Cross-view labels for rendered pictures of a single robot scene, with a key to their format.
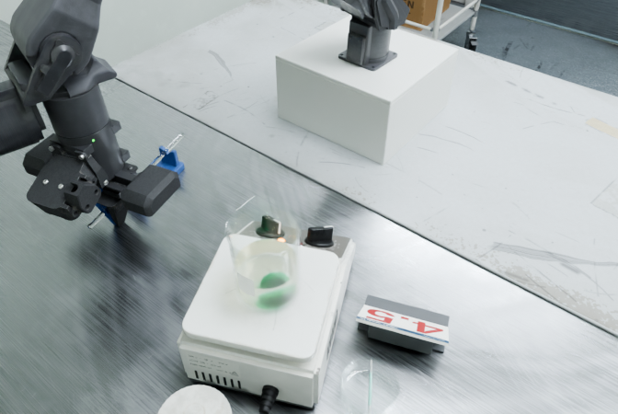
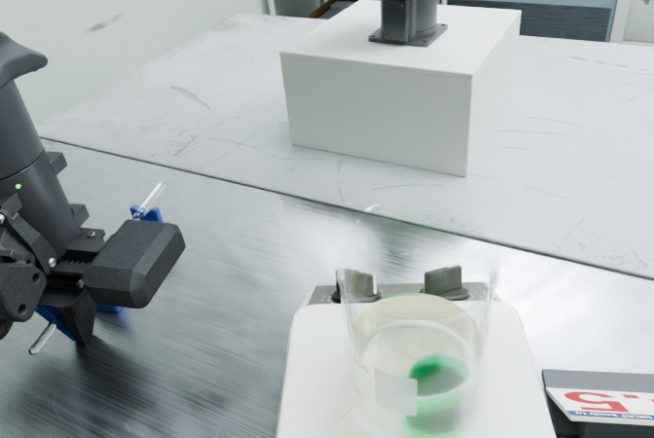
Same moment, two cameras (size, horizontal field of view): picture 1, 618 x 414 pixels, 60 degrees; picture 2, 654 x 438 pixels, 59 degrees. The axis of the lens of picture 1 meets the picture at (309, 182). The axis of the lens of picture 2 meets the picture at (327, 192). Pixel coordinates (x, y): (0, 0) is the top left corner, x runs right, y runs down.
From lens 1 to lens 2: 0.24 m
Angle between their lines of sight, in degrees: 9
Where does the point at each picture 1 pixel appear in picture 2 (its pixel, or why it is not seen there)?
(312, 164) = (364, 194)
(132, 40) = not seen: hidden behind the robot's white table
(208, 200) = (224, 273)
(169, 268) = (188, 396)
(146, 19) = (73, 97)
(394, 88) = (468, 59)
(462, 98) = (526, 84)
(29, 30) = not seen: outside the picture
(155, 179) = (143, 240)
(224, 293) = (335, 420)
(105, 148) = (43, 200)
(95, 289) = not seen: outside the picture
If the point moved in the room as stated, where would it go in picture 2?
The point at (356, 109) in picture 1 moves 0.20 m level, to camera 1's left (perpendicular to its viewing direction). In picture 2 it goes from (417, 101) to (201, 137)
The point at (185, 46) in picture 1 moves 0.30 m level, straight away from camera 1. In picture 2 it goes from (136, 87) to (108, 29)
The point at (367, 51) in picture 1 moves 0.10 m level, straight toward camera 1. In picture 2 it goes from (413, 20) to (436, 58)
